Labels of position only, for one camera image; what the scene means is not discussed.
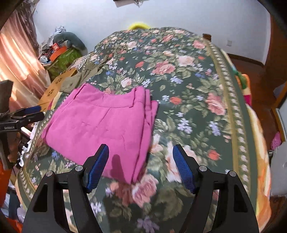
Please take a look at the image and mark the pink pants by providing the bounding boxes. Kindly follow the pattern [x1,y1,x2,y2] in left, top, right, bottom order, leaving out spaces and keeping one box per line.
[41,83,158,184]

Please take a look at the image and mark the person left hand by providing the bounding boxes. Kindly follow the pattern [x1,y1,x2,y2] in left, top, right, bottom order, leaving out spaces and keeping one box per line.
[8,132,21,163]

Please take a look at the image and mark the wooden carved headboard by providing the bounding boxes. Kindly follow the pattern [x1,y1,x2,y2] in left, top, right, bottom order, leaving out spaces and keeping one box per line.
[38,68,77,112]

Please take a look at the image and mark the pink curtain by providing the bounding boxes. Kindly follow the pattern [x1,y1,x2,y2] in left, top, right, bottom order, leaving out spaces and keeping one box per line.
[1,11,51,112]

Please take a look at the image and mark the olive green folded pants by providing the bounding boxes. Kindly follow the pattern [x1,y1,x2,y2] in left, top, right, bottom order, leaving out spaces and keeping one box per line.
[60,56,108,94]

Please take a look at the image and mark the green patterned bag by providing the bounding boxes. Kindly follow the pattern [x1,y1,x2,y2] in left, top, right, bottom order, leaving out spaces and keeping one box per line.
[45,47,82,81]

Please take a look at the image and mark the orange box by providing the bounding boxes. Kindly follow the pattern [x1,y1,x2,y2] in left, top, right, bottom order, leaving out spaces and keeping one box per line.
[50,43,67,62]

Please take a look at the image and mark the striped pillow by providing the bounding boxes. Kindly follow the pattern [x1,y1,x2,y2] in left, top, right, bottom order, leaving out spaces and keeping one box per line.
[68,54,90,70]

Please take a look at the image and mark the grey plush pillow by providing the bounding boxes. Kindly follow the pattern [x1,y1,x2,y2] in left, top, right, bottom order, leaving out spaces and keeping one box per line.
[53,32,88,56]

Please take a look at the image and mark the floral green bedspread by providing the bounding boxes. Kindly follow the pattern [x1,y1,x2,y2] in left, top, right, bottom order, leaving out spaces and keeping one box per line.
[17,28,257,232]

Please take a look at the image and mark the yellow plush object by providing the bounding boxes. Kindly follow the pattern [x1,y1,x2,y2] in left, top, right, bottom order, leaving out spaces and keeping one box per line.
[128,22,151,30]

